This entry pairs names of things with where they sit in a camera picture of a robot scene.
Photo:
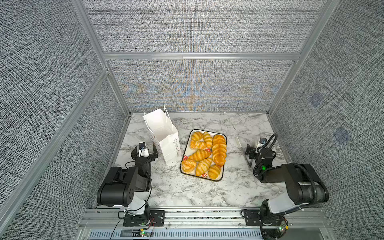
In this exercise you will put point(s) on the striped croissant centre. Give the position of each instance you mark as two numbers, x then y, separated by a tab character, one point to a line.
199	155

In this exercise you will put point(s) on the long braided bread loaf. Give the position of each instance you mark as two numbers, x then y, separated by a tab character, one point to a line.
219	150

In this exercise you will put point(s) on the aluminium cage frame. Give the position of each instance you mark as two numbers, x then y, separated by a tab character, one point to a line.
55	54

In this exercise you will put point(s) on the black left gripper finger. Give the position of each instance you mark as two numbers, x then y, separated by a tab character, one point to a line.
134	153
155	151

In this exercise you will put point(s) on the white strawberry-print tray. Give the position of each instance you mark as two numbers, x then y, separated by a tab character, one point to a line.
188	151

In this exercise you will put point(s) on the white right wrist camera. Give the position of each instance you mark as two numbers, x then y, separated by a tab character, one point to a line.
261	142

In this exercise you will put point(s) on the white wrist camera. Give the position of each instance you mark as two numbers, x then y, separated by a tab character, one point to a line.
143	150
261	142

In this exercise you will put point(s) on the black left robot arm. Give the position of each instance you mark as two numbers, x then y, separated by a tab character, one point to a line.
130	188

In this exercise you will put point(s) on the white paper gift bag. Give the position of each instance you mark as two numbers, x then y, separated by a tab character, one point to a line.
164	135

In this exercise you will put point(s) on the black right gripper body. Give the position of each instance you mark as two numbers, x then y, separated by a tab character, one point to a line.
250	151

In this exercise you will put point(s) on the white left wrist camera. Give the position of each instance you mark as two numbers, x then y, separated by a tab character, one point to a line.
143	150

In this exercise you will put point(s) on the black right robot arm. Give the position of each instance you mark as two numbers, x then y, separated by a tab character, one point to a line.
304	188

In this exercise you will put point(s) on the striped croissant bottom middle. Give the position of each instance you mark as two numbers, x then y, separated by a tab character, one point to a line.
203	166

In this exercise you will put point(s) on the small croissant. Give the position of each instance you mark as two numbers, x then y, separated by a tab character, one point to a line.
196	136
214	172
208	139

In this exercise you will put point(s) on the striped croissant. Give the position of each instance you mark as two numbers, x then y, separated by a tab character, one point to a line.
203	166
199	155

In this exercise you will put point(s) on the round bun bottom left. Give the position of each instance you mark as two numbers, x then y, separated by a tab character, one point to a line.
188	165

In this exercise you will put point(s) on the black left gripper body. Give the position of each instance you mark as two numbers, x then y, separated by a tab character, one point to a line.
135	153

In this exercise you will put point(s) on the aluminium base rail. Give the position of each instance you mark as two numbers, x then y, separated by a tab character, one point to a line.
173	223

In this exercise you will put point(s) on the small croissant second row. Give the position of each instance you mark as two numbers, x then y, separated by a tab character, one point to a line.
198	145

